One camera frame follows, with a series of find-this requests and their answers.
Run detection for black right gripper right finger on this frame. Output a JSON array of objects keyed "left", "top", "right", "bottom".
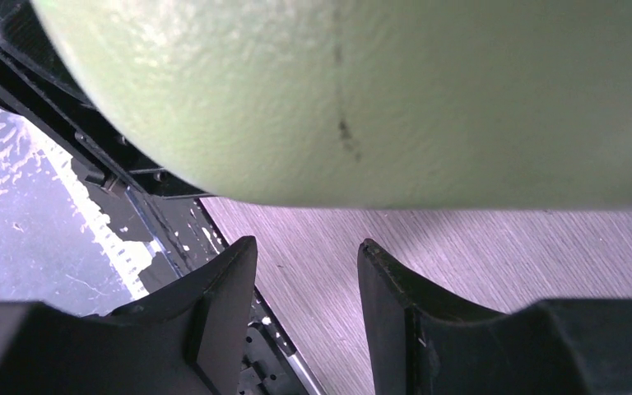
[{"left": 357, "top": 239, "right": 503, "bottom": 394}]

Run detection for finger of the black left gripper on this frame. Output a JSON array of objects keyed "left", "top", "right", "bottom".
[{"left": 0, "top": 1, "right": 207, "bottom": 198}]

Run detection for green ribbed hard-shell suitcase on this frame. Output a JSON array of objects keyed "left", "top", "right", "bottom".
[{"left": 33, "top": 1, "right": 632, "bottom": 209}]

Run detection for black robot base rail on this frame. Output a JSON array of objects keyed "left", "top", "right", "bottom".
[{"left": 71, "top": 159, "right": 324, "bottom": 394}]

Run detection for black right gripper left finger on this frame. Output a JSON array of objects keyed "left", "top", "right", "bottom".
[{"left": 111, "top": 236, "right": 258, "bottom": 394}]

